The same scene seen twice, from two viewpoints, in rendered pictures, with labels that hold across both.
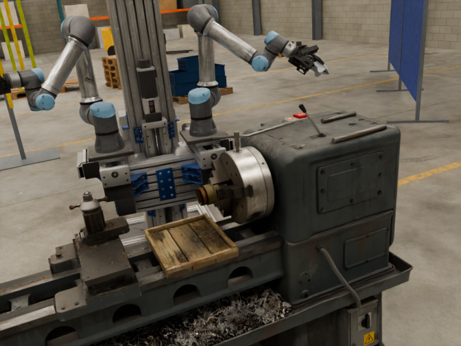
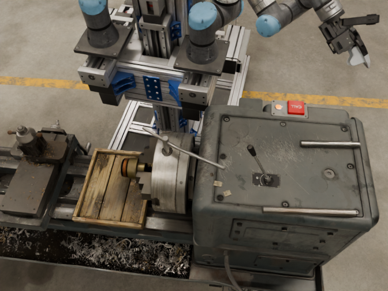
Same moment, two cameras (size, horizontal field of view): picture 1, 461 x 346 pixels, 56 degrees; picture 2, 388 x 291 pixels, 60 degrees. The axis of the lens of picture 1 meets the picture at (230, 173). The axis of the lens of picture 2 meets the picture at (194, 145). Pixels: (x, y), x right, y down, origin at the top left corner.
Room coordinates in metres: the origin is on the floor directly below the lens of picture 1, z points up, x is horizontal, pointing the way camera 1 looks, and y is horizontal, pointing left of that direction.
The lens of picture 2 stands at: (1.22, -0.44, 2.26)
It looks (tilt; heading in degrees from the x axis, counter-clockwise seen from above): 57 degrees down; 31
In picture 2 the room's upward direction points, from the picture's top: 2 degrees counter-clockwise
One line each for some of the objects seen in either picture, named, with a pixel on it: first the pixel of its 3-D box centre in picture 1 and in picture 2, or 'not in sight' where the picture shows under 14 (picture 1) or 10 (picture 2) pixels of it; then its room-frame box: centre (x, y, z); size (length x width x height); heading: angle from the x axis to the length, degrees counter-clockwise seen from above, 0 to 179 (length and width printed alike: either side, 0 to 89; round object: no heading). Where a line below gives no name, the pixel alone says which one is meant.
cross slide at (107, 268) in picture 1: (99, 251); (37, 168); (1.50, 0.54, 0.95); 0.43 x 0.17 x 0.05; 22
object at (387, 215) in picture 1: (318, 280); (253, 231); (1.88, -0.41, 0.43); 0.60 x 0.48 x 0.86; 112
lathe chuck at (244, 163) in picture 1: (240, 185); (170, 171); (1.71, -0.04, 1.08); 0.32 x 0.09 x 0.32; 22
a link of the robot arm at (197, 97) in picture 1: (200, 101); (203, 22); (2.29, 0.12, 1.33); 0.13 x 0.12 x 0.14; 162
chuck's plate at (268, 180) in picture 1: (253, 182); (186, 172); (1.73, -0.09, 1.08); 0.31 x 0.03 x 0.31; 22
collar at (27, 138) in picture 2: (88, 202); (24, 133); (1.55, 0.56, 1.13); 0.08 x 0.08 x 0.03
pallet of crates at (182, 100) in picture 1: (195, 76); not in sight; (8.92, 0.52, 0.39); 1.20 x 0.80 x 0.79; 121
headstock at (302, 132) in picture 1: (317, 167); (273, 179); (1.88, -0.41, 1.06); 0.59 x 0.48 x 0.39; 112
